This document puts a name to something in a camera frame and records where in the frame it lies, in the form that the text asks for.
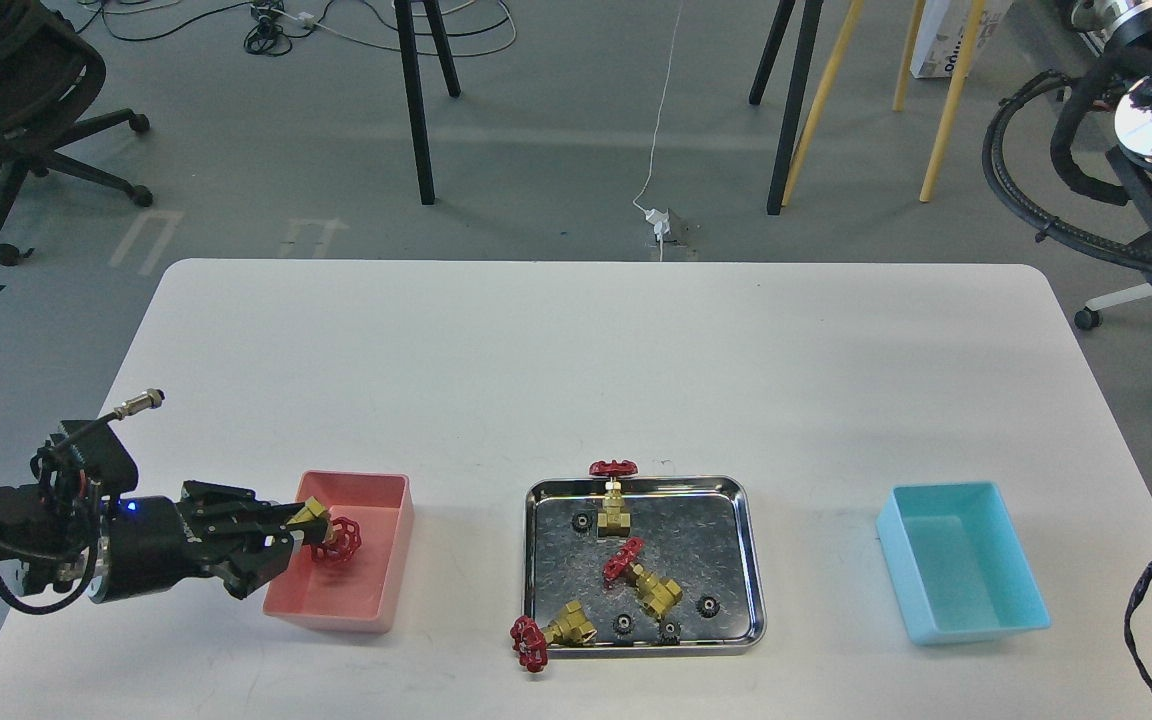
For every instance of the white power adapter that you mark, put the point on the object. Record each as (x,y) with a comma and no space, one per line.
(661,222)

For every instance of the black stand legs left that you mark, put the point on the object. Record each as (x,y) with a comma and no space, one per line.
(409,55)

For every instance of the brass valve on tray rim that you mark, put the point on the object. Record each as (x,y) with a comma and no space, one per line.
(613,518)

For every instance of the cardboard box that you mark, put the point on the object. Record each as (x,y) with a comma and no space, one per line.
(941,29)

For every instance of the steel tray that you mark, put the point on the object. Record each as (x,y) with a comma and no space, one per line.
(696,530)

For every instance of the pink plastic box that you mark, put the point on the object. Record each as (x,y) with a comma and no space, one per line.
(361,594)

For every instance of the brass valve red handle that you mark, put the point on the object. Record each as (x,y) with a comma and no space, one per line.
(341,536)

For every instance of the black gear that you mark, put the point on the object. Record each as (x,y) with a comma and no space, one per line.
(581,522)
(623,625)
(708,606)
(669,632)

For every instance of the brass valve over tray edge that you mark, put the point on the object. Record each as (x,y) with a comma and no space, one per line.
(530,641)

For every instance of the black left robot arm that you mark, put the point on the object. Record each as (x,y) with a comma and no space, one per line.
(77,530)

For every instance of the brass valve tray centre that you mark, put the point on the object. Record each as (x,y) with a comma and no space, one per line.
(658,595)

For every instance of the black office chair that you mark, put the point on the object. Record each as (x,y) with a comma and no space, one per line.
(48,76)

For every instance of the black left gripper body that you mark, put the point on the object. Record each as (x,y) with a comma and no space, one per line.
(153,543)

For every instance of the blue plastic box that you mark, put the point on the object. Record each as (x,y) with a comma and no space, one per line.
(956,564)

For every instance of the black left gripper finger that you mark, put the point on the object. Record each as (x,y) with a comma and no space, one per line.
(252,569)
(254,516)

